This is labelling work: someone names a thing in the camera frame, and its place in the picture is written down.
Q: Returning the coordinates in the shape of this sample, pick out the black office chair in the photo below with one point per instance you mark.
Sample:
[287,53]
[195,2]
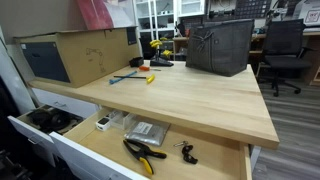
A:
[283,40]

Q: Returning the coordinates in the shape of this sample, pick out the clear plastic box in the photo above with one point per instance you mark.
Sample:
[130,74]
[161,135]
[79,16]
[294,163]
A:
[121,120]

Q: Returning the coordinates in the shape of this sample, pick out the white wall cabinet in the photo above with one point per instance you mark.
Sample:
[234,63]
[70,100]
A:
[191,8]

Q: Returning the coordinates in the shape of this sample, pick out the deep white wooden drawer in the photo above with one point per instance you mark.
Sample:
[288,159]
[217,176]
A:
[20,125]

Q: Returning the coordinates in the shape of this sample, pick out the black pegboard panel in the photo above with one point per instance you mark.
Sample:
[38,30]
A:
[253,8]

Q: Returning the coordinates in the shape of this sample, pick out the white box with red print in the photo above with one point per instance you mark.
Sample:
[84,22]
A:
[311,15]

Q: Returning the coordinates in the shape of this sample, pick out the white shelving unit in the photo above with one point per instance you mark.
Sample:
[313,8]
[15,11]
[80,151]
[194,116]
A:
[154,16]

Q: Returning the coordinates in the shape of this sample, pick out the small white device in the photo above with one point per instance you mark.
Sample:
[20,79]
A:
[102,125]

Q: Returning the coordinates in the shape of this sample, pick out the large brown cardboard box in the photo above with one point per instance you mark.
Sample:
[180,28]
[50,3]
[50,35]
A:
[86,56]

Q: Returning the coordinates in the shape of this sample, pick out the small black open box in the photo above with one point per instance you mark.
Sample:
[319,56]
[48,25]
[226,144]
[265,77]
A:
[136,62]

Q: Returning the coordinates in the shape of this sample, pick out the black headphones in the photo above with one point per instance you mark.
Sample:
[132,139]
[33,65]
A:
[50,120]

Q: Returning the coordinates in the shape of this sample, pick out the pale poster board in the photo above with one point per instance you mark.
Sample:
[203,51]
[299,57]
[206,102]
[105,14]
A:
[120,13]

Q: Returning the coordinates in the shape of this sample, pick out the shallow white wooden drawer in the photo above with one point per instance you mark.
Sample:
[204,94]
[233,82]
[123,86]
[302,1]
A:
[76,105]
[213,156]

